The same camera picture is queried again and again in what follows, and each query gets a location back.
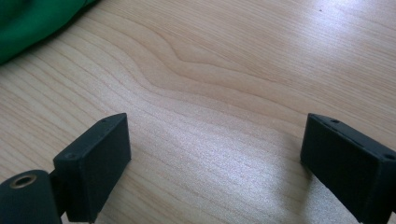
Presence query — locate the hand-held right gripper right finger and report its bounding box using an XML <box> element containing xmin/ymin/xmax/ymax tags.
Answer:
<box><xmin>300</xmin><ymin>112</ymin><xmax>396</xmax><ymax>224</ymax></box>

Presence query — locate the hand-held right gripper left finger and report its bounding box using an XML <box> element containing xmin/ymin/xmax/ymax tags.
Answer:
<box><xmin>52</xmin><ymin>112</ymin><xmax>133</xmax><ymax>224</ymax></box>

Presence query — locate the green dinosaur print t-shirt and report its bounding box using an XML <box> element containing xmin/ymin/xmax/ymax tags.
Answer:
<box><xmin>0</xmin><ymin>0</ymin><xmax>100</xmax><ymax>65</ymax></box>

